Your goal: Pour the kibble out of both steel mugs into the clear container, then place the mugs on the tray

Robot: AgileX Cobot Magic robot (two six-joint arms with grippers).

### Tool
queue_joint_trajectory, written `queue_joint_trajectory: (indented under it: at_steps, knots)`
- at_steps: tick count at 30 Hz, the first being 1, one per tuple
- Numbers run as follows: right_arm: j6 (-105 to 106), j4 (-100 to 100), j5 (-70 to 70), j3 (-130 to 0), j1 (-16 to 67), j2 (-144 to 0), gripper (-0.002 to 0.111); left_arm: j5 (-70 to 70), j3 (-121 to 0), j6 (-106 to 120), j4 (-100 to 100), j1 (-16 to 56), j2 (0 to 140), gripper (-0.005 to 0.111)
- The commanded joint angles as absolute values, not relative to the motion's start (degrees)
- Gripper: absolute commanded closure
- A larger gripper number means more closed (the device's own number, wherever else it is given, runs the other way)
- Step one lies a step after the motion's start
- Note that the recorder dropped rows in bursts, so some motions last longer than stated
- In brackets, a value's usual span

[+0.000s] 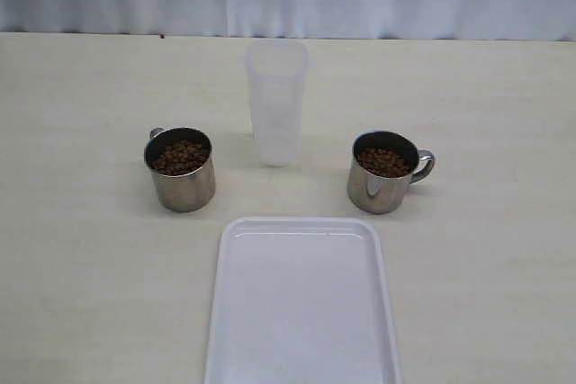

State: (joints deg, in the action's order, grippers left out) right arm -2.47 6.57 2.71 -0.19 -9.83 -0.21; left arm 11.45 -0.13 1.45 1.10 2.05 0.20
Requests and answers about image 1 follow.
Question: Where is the white plastic tray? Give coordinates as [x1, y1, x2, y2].
[204, 217, 402, 383]

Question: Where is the steel mug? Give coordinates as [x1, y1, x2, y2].
[346, 130, 436, 214]
[143, 127, 216, 212]

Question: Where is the clear plastic tall container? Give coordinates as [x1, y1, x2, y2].
[244, 39, 309, 166]

